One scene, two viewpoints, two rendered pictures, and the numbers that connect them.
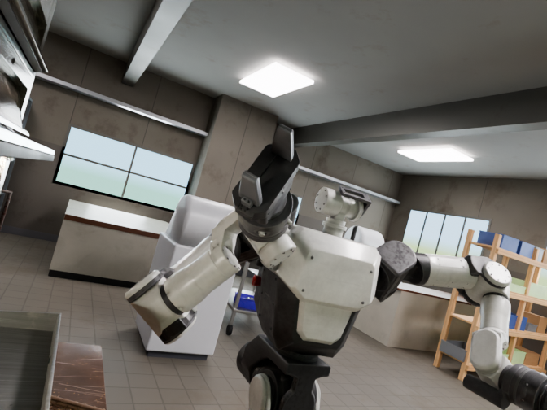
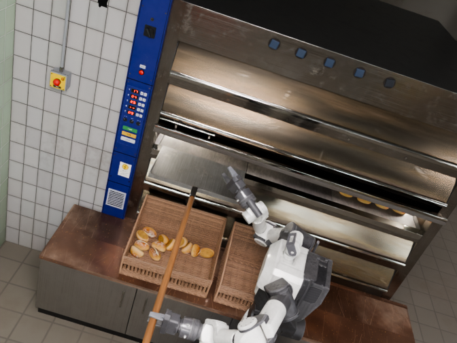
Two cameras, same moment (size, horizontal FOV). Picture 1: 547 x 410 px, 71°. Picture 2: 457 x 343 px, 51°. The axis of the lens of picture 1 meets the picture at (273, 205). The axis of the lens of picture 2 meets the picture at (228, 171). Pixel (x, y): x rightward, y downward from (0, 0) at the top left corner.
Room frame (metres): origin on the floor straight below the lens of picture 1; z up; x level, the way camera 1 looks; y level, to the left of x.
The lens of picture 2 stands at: (1.31, -1.88, 2.82)
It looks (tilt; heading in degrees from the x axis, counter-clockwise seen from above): 33 degrees down; 114
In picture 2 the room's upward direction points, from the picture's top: 19 degrees clockwise
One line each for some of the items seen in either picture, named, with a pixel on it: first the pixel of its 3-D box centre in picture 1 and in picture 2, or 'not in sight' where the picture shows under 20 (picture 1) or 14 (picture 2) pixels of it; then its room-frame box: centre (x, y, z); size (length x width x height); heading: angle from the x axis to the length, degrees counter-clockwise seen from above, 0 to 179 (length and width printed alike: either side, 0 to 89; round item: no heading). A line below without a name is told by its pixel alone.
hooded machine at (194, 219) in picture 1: (190, 271); not in sight; (3.64, 0.59, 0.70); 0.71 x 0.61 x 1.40; 27
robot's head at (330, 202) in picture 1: (337, 208); (293, 245); (0.99, -0.16, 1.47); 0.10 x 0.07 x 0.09; 109
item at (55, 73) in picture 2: not in sight; (60, 79); (-0.66, -0.07, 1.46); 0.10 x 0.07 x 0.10; 26
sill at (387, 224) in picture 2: not in sight; (288, 192); (0.65, 0.66, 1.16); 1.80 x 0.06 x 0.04; 26
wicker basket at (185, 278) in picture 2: not in sight; (175, 243); (0.26, 0.13, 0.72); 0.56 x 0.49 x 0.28; 28
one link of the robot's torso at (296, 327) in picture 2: (276, 369); (277, 318); (1.07, -0.13, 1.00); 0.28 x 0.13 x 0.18; 27
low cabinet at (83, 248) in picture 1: (120, 243); not in sight; (5.87, 2.08, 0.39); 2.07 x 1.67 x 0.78; 27
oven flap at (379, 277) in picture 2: not in sight; (267, 239); (0.66, 0.63, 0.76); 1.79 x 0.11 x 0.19; 26
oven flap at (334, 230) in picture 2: not in sight; (280, 210); (0.66, 0.63, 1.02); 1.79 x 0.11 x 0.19; 26
